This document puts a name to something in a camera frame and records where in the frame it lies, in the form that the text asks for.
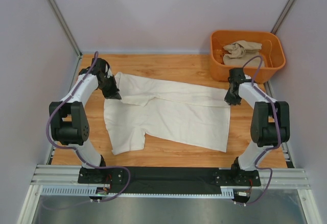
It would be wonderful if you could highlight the white t shirt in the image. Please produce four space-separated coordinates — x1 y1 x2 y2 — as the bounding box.
104 72 230 155

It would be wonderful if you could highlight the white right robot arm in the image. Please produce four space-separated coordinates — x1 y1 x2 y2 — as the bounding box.
225 68 290 185

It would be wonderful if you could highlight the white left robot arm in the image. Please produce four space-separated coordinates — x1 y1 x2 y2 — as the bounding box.
46 53 122 184

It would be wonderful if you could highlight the beige t shirt in bin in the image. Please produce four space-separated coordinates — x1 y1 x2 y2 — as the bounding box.
223 40 262 67

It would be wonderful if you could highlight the orange plastic bin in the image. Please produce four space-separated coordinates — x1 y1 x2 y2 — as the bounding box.
209 30 286 84

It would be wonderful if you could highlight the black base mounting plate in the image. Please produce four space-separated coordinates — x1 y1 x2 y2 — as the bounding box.
78 166 261 193

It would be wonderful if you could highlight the grey slotted cable duct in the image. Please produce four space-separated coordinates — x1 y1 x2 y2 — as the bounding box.
40 185 234 200

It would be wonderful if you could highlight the left aluminium frame post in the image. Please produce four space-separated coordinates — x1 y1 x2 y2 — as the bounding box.
47 0 82 58

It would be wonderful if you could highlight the aluminium frame post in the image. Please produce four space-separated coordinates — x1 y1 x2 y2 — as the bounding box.
270 0 297 35
47 0 82 58

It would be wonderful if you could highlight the aluminium extrusion rail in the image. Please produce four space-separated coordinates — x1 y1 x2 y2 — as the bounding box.
31 165 310 189

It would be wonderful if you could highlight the right aluminium frame post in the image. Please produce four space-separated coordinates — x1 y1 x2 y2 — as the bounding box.
270 0 297 35

